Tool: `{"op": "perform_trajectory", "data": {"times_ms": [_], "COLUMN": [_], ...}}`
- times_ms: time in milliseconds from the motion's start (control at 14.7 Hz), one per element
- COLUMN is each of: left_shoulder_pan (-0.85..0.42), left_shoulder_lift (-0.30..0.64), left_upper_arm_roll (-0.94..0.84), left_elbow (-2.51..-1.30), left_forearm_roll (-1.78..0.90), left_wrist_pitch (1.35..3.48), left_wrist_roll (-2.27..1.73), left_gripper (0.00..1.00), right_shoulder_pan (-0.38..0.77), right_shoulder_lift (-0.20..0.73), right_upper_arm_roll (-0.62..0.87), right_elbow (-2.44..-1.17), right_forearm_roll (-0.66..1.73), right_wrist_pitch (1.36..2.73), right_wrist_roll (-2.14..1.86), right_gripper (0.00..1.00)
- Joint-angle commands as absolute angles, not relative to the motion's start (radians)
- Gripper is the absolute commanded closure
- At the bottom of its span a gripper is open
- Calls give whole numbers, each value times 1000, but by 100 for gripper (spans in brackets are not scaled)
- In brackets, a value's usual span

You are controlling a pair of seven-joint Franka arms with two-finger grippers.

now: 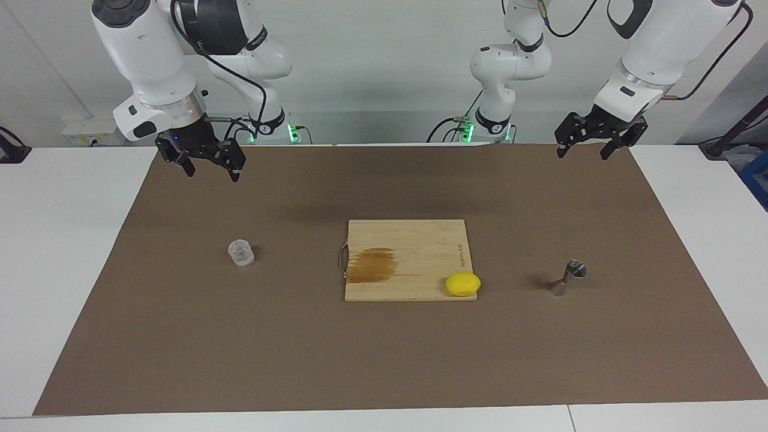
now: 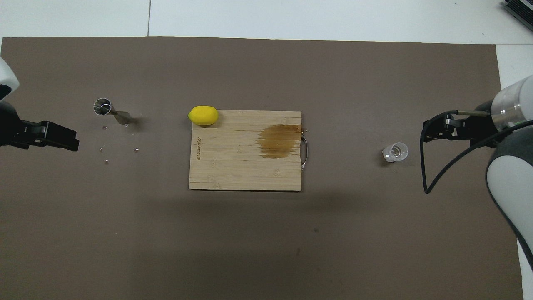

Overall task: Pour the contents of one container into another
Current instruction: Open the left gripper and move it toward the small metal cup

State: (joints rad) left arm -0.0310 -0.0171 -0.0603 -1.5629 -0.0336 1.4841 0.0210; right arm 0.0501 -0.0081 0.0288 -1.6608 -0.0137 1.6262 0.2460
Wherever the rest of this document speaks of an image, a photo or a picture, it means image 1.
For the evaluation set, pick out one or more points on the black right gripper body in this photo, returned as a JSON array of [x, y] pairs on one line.
[[189, 141]]

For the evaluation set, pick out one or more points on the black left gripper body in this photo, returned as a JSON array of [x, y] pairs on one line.
[[609, 123]]

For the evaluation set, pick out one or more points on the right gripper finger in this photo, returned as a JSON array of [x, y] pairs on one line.
[[234, 157], [185, 163]]

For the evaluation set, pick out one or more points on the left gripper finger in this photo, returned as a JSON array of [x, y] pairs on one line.
[[630, 138], [570, 127]]

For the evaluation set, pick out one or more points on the clear glass cup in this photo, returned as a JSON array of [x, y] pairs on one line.
[[240, 252]]

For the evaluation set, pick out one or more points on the steel jigger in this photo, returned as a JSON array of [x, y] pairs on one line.
[[567, 279]]

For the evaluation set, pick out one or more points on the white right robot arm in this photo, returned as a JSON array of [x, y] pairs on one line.
[[144, 54]]

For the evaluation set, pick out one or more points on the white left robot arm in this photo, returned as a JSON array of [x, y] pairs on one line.
[[660, 48]]

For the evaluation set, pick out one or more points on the black tripod leg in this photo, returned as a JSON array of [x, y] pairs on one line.
[[741, 124]]

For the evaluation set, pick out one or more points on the black stand base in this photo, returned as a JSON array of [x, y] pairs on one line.
[[12, 153]]

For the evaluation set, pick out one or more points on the brown table mat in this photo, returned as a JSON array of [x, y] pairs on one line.
[[240, 336]]

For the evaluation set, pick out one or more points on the yellow lemon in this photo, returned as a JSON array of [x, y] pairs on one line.
[[462, 284]]

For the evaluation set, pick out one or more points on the bamboo cutting board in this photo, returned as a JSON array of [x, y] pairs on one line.
[[420, 252]]

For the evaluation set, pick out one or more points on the white wall socket box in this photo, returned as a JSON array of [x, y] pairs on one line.
[[90, 132]]

